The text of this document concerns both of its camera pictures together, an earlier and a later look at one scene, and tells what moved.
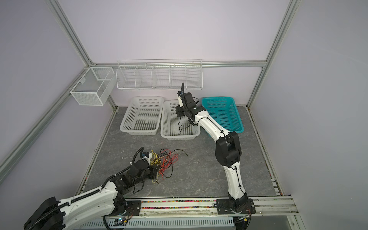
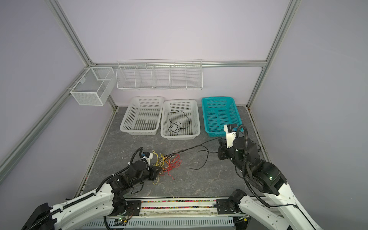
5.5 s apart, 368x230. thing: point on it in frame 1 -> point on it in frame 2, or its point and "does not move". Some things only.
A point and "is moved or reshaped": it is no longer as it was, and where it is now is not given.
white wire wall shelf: [159, 74] does not move
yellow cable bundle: [155, 161] is moved or reshaped
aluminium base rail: [270, 205] does not move
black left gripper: [154, 172] does not move
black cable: [169, 160] is moved or reshaped
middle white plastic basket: [175, 128] does not move
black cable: [183, 130] is moved or reshaped
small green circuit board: [120, 222] does not move
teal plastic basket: [224, 110] does not move
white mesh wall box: [95, 86] does not move
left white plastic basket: [143, 116] does not move
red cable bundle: [168, 158] is moved or reshaped
